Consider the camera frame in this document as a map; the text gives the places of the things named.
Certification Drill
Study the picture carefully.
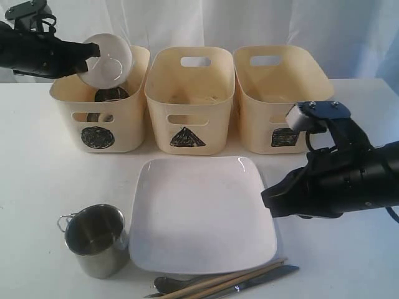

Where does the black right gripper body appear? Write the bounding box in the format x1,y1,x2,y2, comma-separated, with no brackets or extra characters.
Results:
299,145,398,220

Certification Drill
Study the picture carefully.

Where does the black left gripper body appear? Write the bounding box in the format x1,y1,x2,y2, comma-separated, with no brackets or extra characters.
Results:
1,29,59,78

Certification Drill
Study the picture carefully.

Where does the white plastic bowl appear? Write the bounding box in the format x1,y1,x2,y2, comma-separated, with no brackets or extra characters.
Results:
77,33,133,89

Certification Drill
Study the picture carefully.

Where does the steel bowl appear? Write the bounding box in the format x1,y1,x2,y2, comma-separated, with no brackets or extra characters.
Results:
86,112,113,123

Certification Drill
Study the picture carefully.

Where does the white square plate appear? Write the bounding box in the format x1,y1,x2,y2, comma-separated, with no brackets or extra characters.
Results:
129,156,277,275

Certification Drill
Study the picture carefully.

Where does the steel tumbler cup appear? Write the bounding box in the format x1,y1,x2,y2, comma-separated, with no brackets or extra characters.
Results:
94,87,129,102

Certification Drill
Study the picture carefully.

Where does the cream bin circle mark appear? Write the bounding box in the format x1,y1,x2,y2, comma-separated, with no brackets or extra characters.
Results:
50,45,150,153

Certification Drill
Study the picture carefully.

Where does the steel table knife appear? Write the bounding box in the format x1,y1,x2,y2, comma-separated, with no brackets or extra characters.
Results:
144,264,300,298

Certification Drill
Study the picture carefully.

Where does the cream bin square mark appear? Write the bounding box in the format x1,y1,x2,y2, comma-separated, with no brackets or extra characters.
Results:
233,45,334,154

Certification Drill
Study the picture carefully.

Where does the lower wooden chopstick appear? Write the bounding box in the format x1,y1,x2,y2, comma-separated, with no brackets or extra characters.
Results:
186,260,284,299

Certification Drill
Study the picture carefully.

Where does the wooden chopstick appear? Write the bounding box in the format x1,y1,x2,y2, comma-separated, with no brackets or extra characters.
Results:
186,260,284,299
160,257,287,298

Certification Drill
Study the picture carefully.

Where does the cream bin triangle mark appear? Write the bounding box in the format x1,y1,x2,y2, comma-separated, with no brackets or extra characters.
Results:
145,47,235,155

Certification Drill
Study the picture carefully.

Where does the upper wooden chopstick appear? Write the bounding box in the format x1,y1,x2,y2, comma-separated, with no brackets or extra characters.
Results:
160,257,287,298

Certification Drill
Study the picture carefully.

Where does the steel spoon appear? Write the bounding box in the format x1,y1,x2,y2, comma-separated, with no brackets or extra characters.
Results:
154,276,201,294

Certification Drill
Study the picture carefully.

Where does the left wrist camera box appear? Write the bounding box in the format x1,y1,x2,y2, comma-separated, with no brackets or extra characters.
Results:
4,0,57,32

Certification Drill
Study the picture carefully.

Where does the steel mug wire handle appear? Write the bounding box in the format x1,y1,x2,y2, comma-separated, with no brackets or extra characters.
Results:
57,204,130,280

